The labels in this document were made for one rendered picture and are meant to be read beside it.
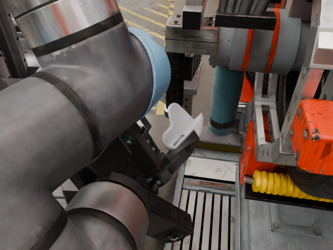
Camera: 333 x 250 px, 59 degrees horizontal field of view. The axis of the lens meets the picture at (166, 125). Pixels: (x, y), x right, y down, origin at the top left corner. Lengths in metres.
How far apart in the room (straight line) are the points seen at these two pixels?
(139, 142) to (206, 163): 1.14
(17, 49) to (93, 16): 0.66
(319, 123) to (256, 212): 0.74
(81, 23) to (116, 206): 0.14
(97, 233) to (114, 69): 0.12
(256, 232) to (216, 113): 0.42
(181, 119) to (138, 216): 0.17
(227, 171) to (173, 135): 1.06
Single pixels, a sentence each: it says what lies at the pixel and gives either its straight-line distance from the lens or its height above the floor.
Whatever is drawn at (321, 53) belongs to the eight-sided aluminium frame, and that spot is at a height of 0.95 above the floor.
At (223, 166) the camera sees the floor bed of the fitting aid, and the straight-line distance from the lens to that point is 1.45.
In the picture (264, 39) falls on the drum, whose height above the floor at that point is 0.88.
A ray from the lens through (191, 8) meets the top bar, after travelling 0.49.
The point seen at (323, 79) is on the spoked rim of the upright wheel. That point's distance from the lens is 0.73.
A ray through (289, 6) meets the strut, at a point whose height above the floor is 0.93.
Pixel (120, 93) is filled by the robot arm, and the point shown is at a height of 1.01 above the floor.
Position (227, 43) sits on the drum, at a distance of 0.66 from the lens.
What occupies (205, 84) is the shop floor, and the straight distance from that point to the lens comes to 2.15.
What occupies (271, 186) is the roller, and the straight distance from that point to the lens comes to 0.82.
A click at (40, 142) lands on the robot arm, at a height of 1.02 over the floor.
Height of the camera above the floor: 1.14
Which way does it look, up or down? 40 degrees down
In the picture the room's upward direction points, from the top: straight up
